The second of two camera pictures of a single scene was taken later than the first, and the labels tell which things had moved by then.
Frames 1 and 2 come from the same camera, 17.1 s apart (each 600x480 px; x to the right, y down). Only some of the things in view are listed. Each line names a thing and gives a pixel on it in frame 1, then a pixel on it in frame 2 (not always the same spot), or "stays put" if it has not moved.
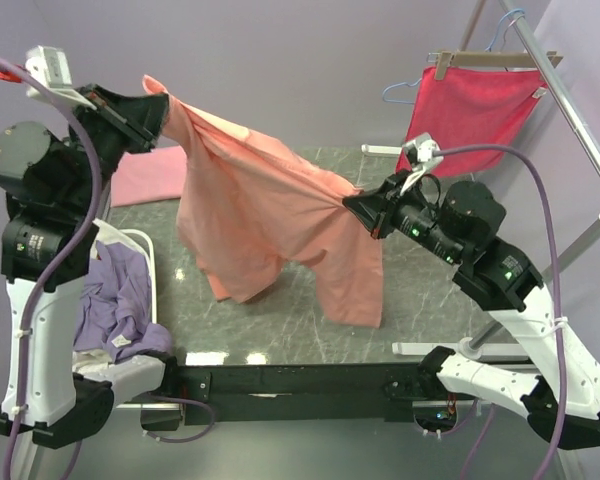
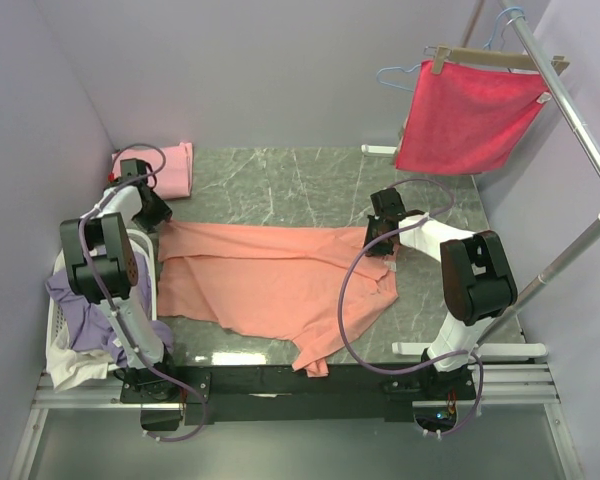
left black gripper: (141, 118) -> (162, 212)
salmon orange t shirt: (247, 209) -> (302, 285)
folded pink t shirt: (150, 176) stays put
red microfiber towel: (471, 106) stays put
